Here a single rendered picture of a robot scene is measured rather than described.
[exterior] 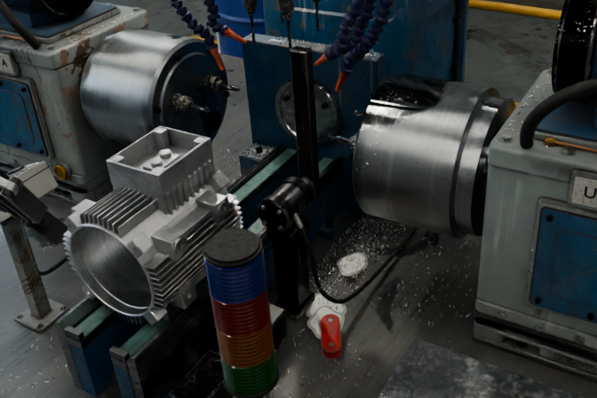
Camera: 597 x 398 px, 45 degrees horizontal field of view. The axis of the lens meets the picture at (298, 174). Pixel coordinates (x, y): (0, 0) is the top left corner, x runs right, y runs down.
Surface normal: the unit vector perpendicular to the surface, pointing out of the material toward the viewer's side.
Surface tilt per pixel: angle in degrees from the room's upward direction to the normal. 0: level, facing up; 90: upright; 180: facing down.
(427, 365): 0
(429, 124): 40
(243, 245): 0
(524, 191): 90
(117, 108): 81
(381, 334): 0
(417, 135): 47
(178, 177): 90
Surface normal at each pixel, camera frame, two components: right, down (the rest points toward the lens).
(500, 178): -0.51, 0.47
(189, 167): 0.85, 0.22
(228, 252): -0.07, -0.85
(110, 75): -0.44, -0.18
